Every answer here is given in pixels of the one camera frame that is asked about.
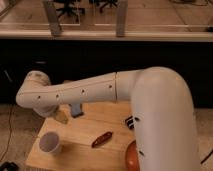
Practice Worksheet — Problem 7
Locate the black object floor corner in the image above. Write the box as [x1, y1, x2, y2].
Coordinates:
[0, 162, 19, 171]

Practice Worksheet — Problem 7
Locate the black cable left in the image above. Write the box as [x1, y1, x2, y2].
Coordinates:
[0, 103, 14, 163]

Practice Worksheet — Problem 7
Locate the black floor cable right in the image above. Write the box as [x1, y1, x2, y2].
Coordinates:
[200, 149, 213, 165]

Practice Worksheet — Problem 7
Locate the grey metal post right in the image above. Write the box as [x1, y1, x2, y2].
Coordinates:
[116, 0, 128, 37]

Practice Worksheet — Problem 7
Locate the black office chair left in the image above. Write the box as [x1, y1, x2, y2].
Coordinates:
[53, 0, 85, 22]

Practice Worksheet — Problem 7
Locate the black office chair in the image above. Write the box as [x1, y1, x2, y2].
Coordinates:
[89, 0, 118, 13]
[53, 0, 85, 22]

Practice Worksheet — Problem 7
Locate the black office chair right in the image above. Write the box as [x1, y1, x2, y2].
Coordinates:
[89, 0, 118, 13]

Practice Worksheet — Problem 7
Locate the blue sponge block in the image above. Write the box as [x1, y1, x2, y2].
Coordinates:
[70, 104, 83, 118]

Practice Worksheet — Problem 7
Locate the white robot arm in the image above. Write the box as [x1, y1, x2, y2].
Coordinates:
[16, 67, 201, 171]

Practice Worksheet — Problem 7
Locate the black white striped block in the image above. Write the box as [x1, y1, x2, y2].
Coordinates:
[125, 116, 134, 130]

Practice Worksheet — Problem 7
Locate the red pocket knife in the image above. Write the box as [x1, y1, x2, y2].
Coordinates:
[91, 131, 112, 148]

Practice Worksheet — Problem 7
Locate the white ceramic cup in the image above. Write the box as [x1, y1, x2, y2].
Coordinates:
[39, 132, 62, 155]

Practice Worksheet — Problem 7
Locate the grey metal post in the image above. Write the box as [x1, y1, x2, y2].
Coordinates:
[42, 0, 62, 37]
[116, 0, 128, 37]

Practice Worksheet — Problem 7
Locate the grey metal post left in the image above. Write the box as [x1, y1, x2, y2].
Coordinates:
[42, 0, 62, 37]

